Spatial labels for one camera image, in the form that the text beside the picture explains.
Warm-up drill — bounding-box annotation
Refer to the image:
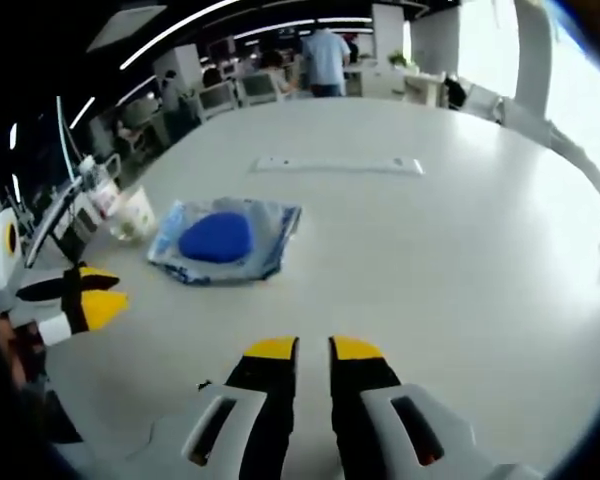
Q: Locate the white office chair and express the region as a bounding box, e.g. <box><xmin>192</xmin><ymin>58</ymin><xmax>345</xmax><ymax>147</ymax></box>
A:
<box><xmin>239</xmin><ymin>73</ymin><xmax>277</xmax><ymax>106</ymax></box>
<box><xmin>199</xmin><ymin>82</ymin><xmax>237</xmax><ymax>121</ymax></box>

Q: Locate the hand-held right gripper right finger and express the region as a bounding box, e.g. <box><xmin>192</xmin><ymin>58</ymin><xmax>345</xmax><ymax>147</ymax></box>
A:
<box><xmin>328</xmin><ymin>334</ymin><xmax>476</xmax><ymax>480</ymax></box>

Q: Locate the black office chair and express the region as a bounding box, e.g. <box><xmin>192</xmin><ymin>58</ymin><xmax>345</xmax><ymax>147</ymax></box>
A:
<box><xmin>442</xmin><ymin>74</ymin><xmax>469</xmax><ymax>109</ymax></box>

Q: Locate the blue pad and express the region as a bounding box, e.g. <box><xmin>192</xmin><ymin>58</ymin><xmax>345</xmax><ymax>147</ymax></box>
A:
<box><xmin>146</xmin><ymin>197</ymin><xmax>304</xmax><ymax>285</ymax></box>

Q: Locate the white table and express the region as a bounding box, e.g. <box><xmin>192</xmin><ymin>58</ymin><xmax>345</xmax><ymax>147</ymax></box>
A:
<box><xmin>29</xmin><ymin>95</ymin><xmax>600</xmax><ymax>480</ymax></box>

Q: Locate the white counter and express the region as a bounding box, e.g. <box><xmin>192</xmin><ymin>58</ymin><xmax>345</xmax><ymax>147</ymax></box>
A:
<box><xmin>347</xmin><ymin>67</ymin><xmax>446</xmax><ymax>106</ymax></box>

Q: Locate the white table socket strip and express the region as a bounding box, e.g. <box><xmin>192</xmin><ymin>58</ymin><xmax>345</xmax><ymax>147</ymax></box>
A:
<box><xmin>249</xmin><ymin>156</ymin><xmax>425</xmax><ymax>176</ymax></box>

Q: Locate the clear plastic water bottle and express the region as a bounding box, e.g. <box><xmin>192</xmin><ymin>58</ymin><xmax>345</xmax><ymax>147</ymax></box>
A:
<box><xmin>77</xmin><ymin>155</ymin><xmax>124</xmax><ymax>221</ymax></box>

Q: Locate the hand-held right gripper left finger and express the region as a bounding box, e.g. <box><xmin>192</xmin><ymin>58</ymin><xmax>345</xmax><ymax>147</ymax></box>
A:
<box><xmin>179</xmin><ymin>335</ymin><xmax>301</xmax><ymax>480</ymax></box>

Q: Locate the paper cup with green print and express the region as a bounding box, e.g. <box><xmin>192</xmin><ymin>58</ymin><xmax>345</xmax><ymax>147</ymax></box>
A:
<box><xmin>110</xmin><ymin>185</ymin><xmax>157</xmax><ymax>242</ymax></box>

